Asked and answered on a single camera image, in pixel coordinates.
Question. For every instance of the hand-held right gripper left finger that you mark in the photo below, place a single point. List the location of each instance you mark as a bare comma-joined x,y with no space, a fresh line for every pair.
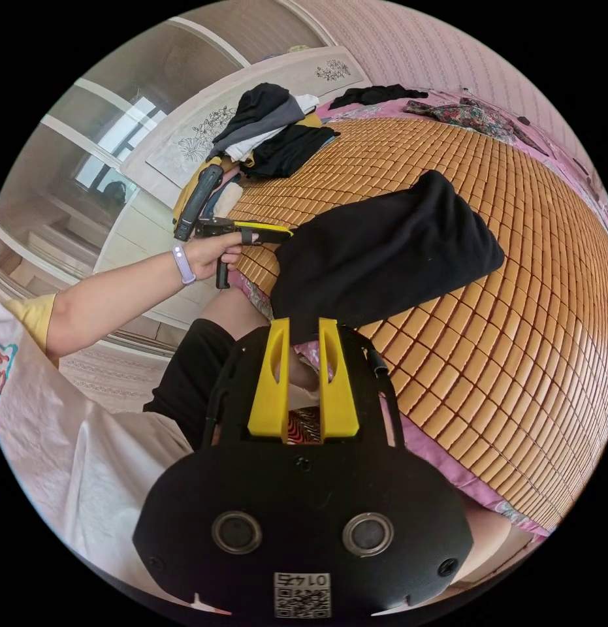
272,392

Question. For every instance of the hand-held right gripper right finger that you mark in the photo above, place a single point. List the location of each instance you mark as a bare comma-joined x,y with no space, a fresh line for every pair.
337,397

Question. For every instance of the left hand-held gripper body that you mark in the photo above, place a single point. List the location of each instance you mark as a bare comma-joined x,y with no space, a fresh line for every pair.
213,228

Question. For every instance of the black shirt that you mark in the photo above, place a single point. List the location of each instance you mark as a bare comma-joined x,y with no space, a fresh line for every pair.
382,254

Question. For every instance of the person's left forearm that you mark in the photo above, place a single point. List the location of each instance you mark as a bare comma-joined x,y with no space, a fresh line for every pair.
117,303

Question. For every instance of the person's left hand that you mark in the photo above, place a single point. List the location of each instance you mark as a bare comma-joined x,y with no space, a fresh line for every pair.
210,257

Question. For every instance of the pile of clothes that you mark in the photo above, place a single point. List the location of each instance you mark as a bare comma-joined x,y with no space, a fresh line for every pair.
269,132

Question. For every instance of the bed with woven mat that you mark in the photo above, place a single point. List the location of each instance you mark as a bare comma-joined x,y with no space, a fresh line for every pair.
480,367

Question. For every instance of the white cupboard with glass doors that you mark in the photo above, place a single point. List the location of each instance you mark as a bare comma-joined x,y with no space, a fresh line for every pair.
59,196

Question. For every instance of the black garment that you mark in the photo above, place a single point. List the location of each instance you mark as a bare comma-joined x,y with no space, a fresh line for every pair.
377,95

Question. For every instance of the person's body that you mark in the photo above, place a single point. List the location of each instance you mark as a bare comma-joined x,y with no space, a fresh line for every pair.
78,465

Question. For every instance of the dark floral garment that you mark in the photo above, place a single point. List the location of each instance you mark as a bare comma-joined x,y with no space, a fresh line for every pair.
475,116

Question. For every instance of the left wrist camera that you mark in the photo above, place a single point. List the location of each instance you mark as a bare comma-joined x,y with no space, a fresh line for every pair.
198,201

